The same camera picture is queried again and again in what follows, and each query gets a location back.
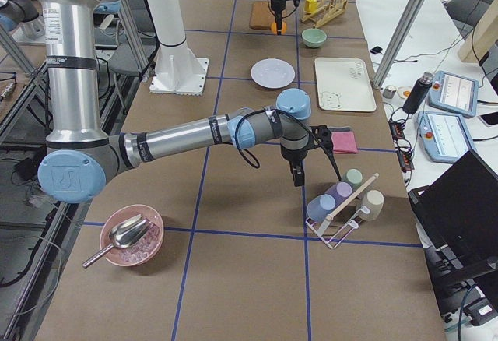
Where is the black laptop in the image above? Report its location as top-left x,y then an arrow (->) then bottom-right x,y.
409,149 -> 497,297

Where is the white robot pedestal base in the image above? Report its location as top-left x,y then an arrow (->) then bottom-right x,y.
147,0 -> 209,96

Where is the white round plate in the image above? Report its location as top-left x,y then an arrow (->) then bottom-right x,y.
251,58 -> 295,89

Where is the black power strip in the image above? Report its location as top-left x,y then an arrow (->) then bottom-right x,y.
389,121 -> 414,173

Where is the blue cup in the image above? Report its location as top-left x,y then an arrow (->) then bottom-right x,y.
306,194 -> 336,222

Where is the upper teach pendant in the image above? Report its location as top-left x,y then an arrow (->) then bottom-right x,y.
427,71 -> 479,118

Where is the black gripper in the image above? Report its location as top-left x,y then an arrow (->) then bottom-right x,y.
270,0 -> 300,35
280,138 -> 310,187

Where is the orange fruit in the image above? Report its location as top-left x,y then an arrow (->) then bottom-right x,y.
270,22 -> 287,35

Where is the cream bear tray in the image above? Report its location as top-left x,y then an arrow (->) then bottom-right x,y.
314,57 -> 377,112

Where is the white wire cup rack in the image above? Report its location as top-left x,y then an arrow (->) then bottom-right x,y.
305,202 -> 364,249

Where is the purple cup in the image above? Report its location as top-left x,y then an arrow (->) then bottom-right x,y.
325,181 -> 352,206

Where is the grey cloth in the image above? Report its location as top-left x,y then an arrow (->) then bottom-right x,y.
327,127 -> 352,134

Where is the green cup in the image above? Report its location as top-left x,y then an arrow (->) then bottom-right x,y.
338,168 -> 363,194

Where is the metal scoop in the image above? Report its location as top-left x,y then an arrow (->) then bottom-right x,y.
82,214 -> 150,269

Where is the yellow cup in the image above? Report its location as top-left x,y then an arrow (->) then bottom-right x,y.
303,0 -> 317,14

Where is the aluminium frame post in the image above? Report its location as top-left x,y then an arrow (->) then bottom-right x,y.
372,0 -> 424,89

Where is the wooden dish rack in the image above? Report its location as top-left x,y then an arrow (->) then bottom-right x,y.
300,0 -> 349,28

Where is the beige cup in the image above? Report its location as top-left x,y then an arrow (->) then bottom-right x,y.
359,189 -> 384,221

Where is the wooden cutting board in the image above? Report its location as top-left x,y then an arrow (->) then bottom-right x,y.
249,2 -> 276,33

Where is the pink cloth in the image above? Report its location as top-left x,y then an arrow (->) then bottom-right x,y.
331,131 -> 358,154

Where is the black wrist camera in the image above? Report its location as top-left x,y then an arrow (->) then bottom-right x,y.
310,125 -> 334,154

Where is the teach pendant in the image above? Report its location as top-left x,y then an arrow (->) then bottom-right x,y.
414,111 -> 476,163
427,71 -> 479,118

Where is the small metal tin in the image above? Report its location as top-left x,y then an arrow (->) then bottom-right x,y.
382,85 -> 397,100

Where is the black bottle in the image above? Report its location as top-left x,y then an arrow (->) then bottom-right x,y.
402,72 -> 433,115

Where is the green bowl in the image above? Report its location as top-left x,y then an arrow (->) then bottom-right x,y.
301,28 -> 328,48

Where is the pink bowl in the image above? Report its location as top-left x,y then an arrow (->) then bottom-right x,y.
100,204 -> 164,267

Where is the lower teach pendant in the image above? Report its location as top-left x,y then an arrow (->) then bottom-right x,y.
414,111 -> 476,163

